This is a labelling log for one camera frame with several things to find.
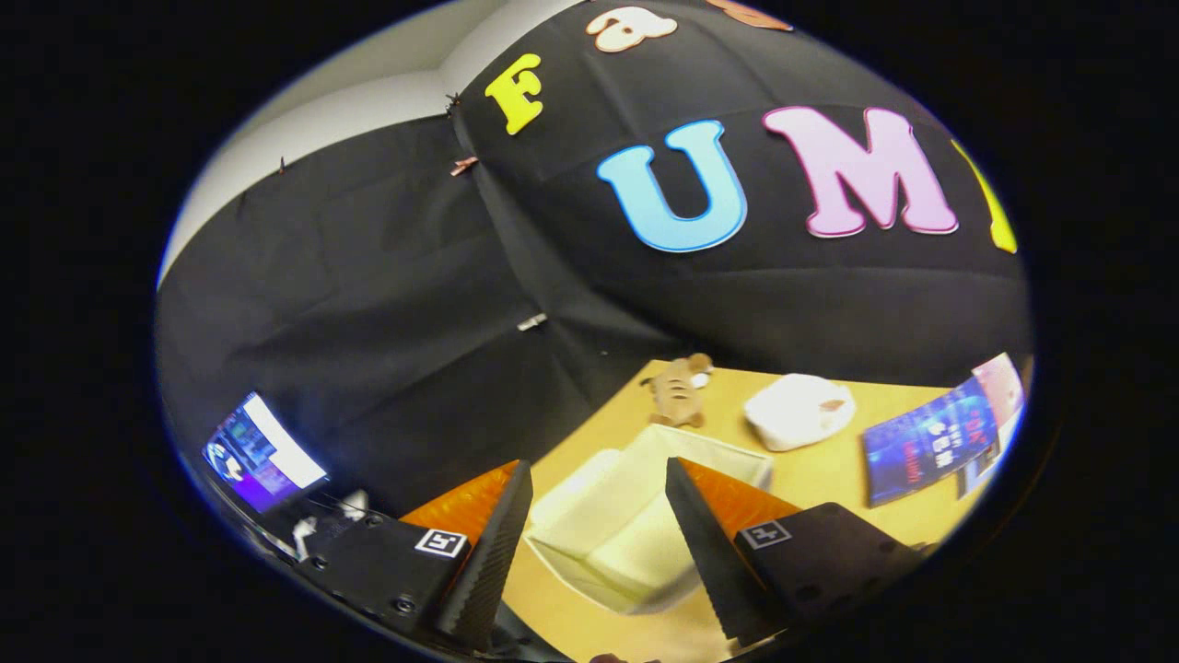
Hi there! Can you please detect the brown striped plush toy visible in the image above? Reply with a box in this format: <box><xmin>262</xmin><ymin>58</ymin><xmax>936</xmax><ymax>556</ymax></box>
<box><xmin>640</xmin><ymin>353</ymin><xmax>715</xmax><ymax>429</ymax></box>

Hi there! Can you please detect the computer monitor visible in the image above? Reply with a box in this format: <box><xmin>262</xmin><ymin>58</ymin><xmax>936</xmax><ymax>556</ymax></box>
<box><xmin>201</xmin><ymin>391</ymin><xmax>330</xmax><ymax>515</ymax></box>

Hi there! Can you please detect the white cloth bundle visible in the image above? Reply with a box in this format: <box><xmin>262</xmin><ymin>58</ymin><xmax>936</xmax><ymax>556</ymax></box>
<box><xmin>742</xmin><ymin>373</ymin><xmax>858</xmax><ymax>453</ymax></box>

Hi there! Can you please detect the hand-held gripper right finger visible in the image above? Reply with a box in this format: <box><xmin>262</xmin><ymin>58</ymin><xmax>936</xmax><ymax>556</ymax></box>
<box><xmin>665</xmin><ymin>457</ymin><xmax>927</xmax><ymax>647</ymax></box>

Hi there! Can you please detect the black backdrop cloth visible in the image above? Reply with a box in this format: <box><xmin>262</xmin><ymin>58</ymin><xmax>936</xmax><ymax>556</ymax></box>
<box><xmin>155</xmin><ymin>0</ymin><xmax>1034</xmax><ymax>517</ymax></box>

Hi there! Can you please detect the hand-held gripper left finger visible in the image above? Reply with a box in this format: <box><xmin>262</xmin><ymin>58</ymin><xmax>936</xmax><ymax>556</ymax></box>
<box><xmin>293</xmin><ymin>459</ymin><xmax>535</xmax><ymax>653</ymax></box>

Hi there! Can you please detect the fabric storage box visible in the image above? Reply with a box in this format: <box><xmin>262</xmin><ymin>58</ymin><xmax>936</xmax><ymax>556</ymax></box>
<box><xmin>523</xmin><ymin>424</ymin><xmax>775</xmax><ymax>616</ymax></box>

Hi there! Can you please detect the pale blue book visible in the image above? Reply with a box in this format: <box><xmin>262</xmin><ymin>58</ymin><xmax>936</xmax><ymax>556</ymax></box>
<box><xmin>958</xmin><ymin>410</ymin><xmax>1025</xmax><ymax>498</ymax></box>

